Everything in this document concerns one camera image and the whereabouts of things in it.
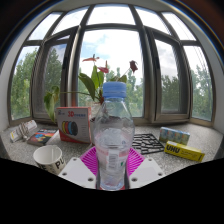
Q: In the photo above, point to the colourful flat black box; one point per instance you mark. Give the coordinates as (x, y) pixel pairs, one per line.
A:
(41, 137)

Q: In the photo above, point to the white and red filament box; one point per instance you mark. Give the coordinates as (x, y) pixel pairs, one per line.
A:
(75, 125)

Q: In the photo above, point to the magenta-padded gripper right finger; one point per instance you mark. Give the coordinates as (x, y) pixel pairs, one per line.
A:
(146, 173)

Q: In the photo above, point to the clear blue-capped water bottle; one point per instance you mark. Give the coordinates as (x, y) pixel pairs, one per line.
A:
(113, 133)

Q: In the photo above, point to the light blue-green box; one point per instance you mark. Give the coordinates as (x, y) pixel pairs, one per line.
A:
(174, 135)

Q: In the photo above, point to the white cup with black letters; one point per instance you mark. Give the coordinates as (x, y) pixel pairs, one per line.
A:
(50, 160)

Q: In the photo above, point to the black lattice trivet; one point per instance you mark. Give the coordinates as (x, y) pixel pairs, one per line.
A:
(146, 144)

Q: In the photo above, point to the red-flowered plant in white pot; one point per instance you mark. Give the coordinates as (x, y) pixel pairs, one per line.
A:
(95, 80)

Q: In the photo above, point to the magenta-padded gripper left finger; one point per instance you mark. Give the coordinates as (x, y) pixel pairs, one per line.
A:
(78, 173)

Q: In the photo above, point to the long yellow glue box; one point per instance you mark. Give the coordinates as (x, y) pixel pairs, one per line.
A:
(183, 151)

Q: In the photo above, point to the small white packets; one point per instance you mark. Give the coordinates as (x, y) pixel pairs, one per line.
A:
(21, 131)

